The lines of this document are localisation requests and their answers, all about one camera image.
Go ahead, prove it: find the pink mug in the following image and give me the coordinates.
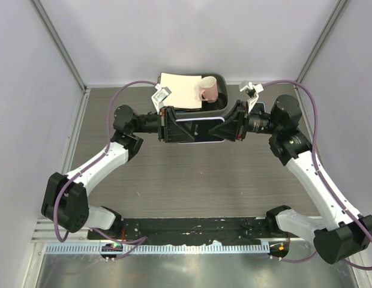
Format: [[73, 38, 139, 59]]
[[199, 76, 218, 103]]

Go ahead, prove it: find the phone in blue case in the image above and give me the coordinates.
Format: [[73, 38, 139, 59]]
[[251, 102, 266, 115]]

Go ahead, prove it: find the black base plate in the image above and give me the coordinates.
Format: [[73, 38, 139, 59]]
[[87, 217, 302, 244]]

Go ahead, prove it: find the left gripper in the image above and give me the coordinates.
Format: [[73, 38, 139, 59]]
[[132, 106, 195, 143]]

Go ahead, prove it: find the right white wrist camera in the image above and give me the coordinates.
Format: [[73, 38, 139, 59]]
[[239, 80, 264, 113]]

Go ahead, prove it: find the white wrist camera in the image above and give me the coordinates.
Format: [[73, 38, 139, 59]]
[[239, 80, 264, 113], [151, 83, 172, 113]]

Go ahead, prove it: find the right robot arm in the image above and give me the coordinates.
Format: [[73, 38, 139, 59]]
[[209, 95, 372, 264]]

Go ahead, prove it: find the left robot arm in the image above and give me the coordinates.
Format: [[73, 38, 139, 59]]
[[41, 105, 195, 242]]

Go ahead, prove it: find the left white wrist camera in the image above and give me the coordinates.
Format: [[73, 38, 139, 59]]
[[151, 83, 172, 113]]

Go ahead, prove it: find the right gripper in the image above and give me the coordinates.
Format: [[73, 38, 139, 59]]
[[209, 100, 281, 142]]

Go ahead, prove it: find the slotted cable duct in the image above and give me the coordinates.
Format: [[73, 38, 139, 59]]
[[45, 242, 269, 255]]

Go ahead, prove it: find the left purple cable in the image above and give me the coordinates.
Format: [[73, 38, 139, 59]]
[[53, 80, 161, 260]]

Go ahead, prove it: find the cream notebook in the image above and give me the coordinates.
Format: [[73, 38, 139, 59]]
[[160, 73, 202, 110]]

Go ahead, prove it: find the phone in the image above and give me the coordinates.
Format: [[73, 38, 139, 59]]
[[251, 102, 266, 115], [176, 116, 224, 143]]

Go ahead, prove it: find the dark green tray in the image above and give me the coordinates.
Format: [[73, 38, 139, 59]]
[[158, 73, 227, 119]]

